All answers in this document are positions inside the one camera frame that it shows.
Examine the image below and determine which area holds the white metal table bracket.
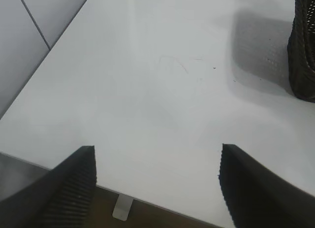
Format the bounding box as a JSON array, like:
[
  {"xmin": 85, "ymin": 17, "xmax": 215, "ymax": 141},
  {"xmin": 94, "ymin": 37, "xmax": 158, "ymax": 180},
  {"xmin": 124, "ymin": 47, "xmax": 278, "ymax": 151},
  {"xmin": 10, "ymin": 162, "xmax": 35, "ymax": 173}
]
[{"xmin": 112, "ymin": 193, "xmax": 135, "ymax": 221}]

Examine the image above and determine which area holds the dark brown wicker basket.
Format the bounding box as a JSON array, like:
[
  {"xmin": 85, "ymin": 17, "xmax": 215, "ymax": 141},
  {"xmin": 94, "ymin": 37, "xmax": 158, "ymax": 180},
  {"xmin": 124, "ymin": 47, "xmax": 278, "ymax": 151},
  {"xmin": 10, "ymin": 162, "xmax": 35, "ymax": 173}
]
[{"xmin": 287, "ymin": 0, "xmax": 315, "ymax": 102}]

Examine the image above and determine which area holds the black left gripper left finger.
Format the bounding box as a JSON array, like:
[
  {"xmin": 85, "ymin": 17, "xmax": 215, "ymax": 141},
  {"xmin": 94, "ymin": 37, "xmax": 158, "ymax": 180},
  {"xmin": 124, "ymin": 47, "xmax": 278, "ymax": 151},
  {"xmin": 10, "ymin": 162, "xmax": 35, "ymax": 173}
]
[{"xmin": 0, "ymin": 145, "xmax": 97, "ymax": 228}]

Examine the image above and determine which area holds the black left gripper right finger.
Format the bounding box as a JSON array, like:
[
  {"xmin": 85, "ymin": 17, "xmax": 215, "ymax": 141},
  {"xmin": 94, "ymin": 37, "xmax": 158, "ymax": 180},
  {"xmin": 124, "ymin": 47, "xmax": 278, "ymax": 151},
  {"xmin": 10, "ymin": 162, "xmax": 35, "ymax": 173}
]
[{"xmin": 218, "ymin": 143, "xmax": 315, "ymax": 228}]

